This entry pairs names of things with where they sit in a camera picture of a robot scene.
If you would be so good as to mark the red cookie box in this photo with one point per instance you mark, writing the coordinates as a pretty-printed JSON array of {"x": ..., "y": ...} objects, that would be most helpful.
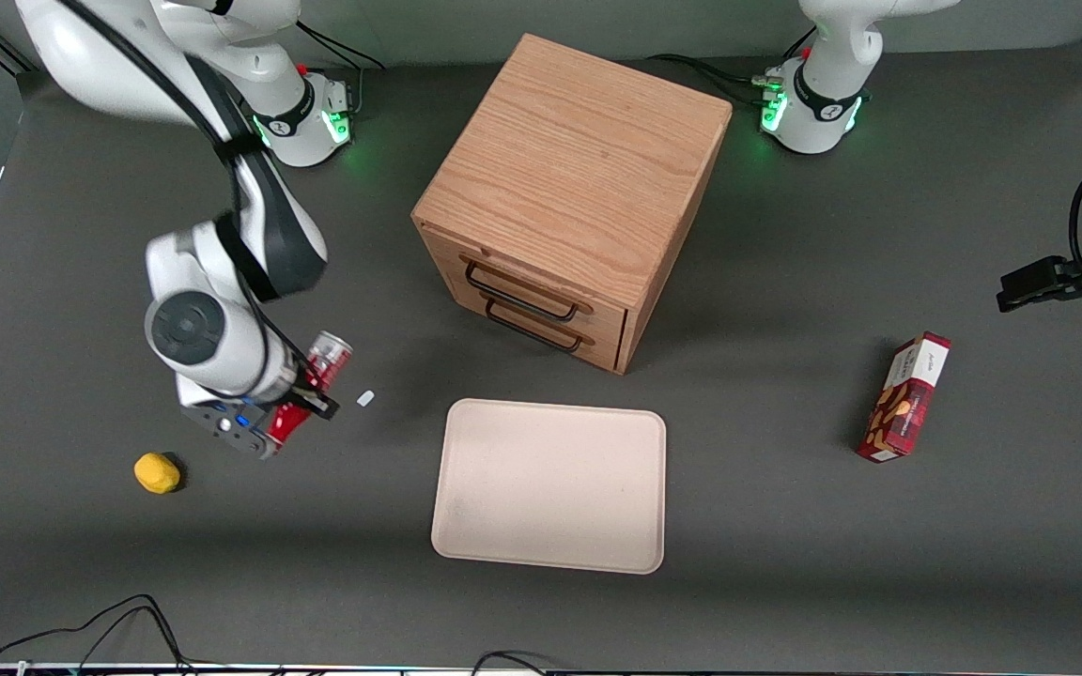
[{"x": 905, "y": 399}]

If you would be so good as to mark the beige plastic tray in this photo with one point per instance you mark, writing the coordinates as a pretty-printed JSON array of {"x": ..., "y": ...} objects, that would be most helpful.
[{"x": 550, "y": 483}]

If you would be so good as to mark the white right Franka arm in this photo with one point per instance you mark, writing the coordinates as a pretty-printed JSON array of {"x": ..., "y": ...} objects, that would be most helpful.
[{"x": 222, "y": 235}]

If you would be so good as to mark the yellow lemon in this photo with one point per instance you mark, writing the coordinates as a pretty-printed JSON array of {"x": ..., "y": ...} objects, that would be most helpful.
[{"x": 157, "y": 472}]

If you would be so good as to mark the wooden drawer cabinet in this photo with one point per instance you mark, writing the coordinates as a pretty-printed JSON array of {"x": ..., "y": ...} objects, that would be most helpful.
[{"x": 579, "y": 178}]

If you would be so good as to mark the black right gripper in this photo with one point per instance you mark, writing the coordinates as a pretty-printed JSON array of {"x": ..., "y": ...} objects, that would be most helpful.
[{"x": 300, "y": 390}]

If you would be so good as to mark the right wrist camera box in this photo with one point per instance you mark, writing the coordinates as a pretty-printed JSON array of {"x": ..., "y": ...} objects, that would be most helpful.
[{"x": 226, "y": 427}]

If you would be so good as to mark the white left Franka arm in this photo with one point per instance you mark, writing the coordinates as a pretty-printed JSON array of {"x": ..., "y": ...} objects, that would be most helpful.
[{"x": 823, "y": 84}]

